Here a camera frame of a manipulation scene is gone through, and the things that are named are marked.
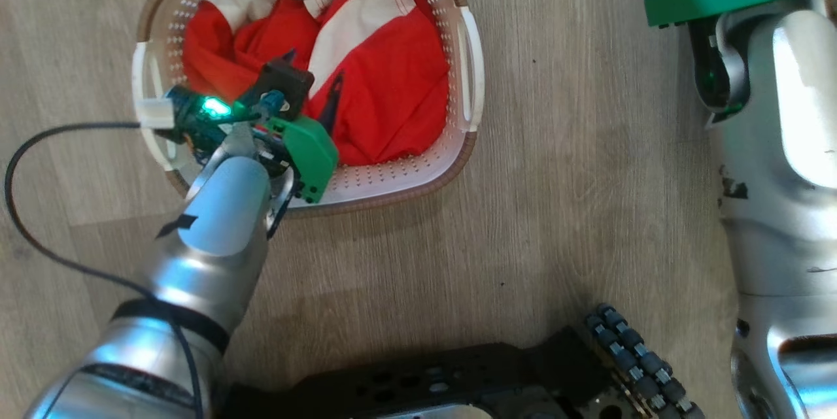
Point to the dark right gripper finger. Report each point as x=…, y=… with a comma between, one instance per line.
x=333, y=102
x=288, y=55

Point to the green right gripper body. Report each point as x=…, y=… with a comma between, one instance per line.
x=307, y=151

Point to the red and white clothing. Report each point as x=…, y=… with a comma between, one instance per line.
x=392, y=79

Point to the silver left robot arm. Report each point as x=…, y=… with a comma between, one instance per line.
x=785, y=210

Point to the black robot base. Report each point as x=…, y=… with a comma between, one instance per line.
x=458, y=370

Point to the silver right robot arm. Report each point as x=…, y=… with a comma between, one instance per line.
x=216, y=216

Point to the white perforated laundry basket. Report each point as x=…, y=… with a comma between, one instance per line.
x=392, y=177

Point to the black roller omni wheel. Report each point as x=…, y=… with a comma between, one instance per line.
x=634, y=353

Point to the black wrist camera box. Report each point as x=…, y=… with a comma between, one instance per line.
x=284, y=82

